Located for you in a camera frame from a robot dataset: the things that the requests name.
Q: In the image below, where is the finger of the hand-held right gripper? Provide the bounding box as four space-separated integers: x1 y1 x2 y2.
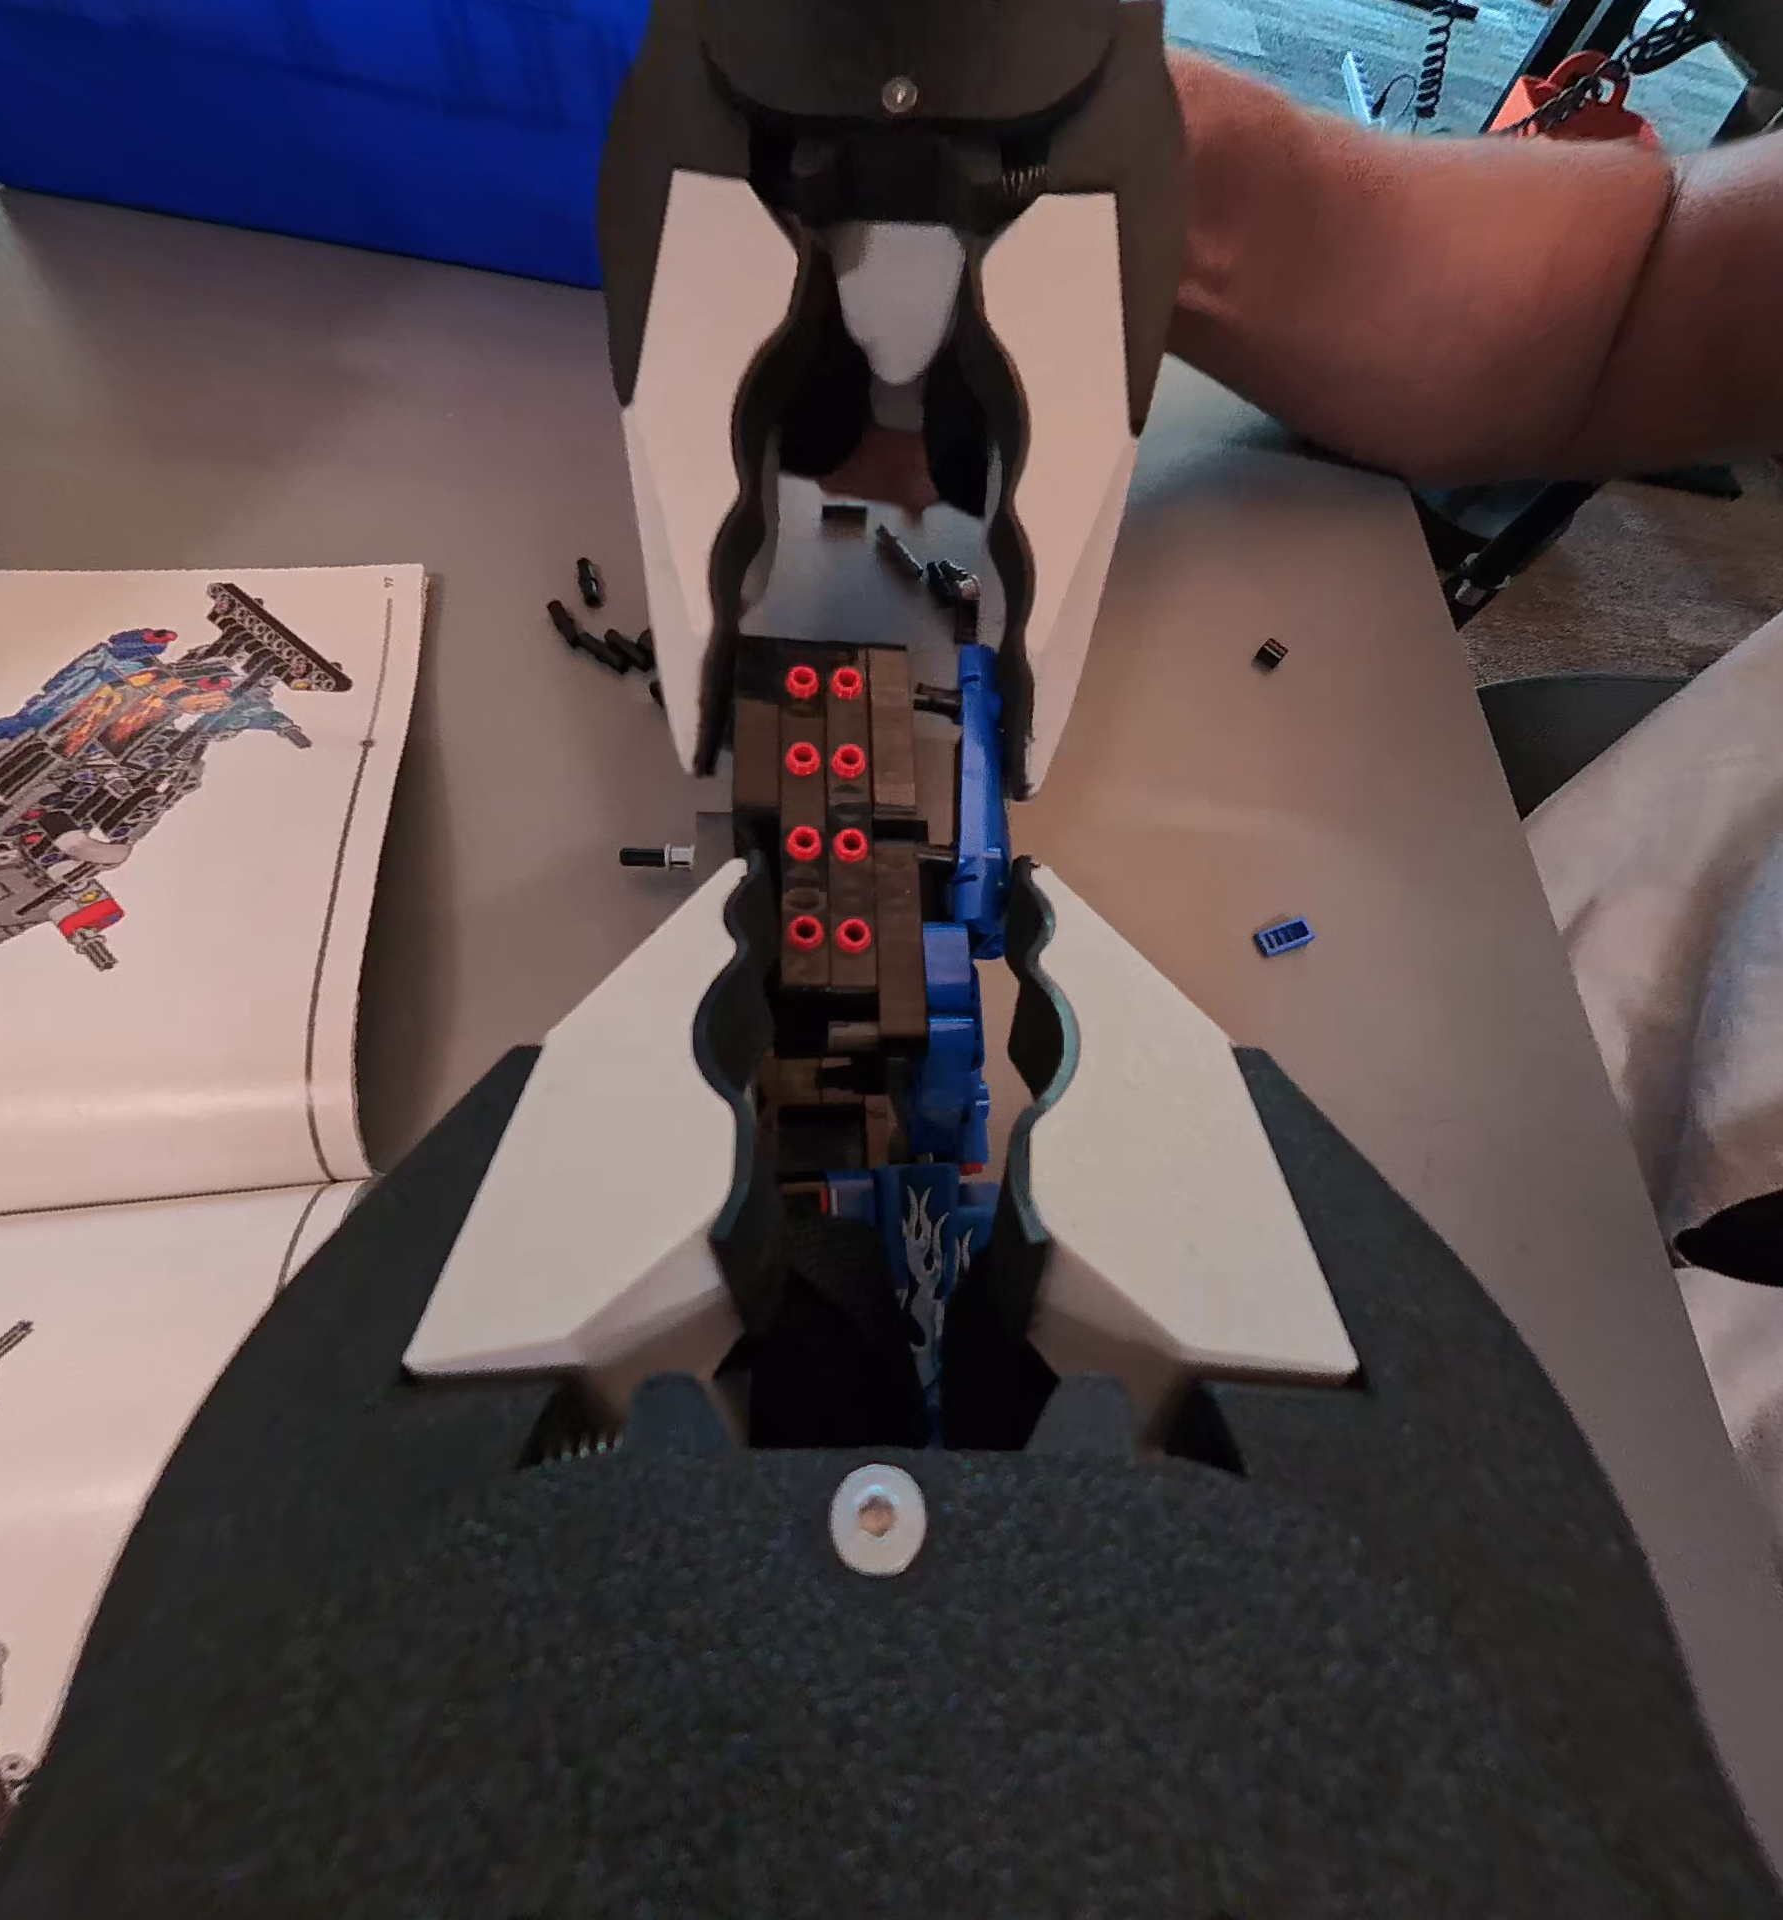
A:
617 157 822 782
962 192 1147 802

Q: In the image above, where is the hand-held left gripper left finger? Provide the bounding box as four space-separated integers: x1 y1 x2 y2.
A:
401 855 760 1447

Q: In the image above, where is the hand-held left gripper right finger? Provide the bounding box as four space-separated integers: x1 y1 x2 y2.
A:
1009 855 1362 1447

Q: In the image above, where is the lego truck model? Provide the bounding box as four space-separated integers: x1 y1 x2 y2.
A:
617 638 1049 1451

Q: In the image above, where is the person's right forearm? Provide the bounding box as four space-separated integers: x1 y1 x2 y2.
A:
1169 51 1783 485

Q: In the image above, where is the lego instruction booklet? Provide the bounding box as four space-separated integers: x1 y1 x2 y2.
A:
0 564 427 1920

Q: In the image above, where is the person's right hand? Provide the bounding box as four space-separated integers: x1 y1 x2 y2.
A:
832 423 944 511

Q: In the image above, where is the blue plastic bin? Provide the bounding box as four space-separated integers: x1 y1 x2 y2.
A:
0 0 654 289

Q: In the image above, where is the orange plastic crate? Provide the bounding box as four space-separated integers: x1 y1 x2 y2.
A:
1490 51 1662 148

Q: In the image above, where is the black table frame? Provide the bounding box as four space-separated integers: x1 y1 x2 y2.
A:
1414 451 1748 633

